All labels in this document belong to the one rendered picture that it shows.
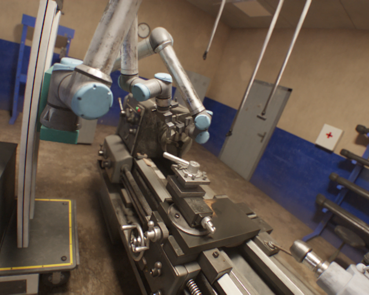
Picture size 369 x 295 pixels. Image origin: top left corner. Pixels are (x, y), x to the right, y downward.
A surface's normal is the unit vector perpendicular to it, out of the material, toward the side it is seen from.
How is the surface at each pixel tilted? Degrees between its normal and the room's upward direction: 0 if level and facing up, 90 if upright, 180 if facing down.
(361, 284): 0
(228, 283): 36
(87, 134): 90
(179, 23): 90
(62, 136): 90
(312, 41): 90
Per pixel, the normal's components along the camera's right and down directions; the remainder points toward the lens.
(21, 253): 0.31, -0.91
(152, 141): 0.46, 0.41
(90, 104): 0.69, 0.50
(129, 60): 0.25, 0.55
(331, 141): -0.83, -0.11
